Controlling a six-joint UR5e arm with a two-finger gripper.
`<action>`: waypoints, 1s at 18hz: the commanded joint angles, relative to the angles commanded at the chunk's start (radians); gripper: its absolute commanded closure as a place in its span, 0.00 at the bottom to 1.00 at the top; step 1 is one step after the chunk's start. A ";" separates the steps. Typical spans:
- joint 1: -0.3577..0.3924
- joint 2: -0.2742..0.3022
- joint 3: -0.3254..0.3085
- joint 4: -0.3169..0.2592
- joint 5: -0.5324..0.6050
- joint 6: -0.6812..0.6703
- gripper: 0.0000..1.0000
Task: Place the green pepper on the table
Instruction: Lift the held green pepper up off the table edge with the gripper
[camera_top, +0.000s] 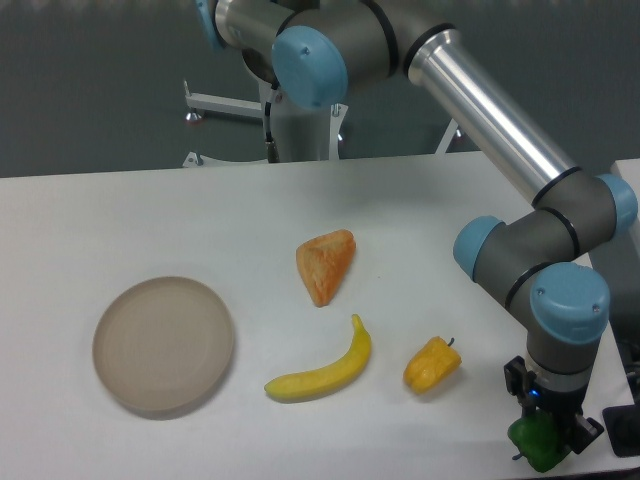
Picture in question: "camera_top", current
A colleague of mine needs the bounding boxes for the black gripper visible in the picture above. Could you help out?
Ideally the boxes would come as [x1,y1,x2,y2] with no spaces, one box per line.
[504,356,604,455]

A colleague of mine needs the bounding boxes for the green toy pepper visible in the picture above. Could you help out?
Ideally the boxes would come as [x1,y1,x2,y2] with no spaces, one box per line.
[507,410,571,473]

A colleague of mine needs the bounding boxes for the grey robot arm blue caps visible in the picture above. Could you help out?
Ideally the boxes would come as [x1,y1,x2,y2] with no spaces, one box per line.
[195,1,638,455]

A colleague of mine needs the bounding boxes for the yellow toy pepper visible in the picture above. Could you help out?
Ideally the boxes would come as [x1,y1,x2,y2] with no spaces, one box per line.
[403,336,462,395]

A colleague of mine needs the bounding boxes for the black device at table edge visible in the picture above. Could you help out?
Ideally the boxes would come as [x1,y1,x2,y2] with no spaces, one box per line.
[602,405,639,458]

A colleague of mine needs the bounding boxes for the yellow toy banana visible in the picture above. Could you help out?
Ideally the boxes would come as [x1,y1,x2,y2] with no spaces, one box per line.
[264,314,372,403]

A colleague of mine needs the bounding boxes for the orange toy bread wedge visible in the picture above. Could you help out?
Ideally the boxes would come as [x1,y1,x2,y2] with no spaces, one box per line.
[296,229,356,307]

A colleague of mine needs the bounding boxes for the beige round plate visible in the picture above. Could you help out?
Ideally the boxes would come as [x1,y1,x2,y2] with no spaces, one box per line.
[92,276,235,419]

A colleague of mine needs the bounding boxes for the white robot stand frame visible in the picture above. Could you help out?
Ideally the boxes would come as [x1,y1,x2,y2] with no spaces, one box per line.
[183,77,465,167]

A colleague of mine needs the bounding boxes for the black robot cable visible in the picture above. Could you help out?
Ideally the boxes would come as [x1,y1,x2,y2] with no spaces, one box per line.
[262,82,281,164]

